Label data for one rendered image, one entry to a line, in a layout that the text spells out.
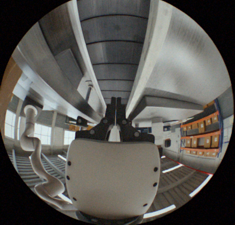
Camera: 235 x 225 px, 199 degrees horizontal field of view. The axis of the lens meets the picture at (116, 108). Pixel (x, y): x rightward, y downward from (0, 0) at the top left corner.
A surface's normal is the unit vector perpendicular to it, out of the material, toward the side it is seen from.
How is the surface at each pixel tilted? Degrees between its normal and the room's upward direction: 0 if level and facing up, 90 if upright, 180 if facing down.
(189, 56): 0
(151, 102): 90
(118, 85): 0
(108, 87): 0
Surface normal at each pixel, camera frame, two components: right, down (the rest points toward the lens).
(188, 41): -0.04, 0.93
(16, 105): 0.99, -0.01
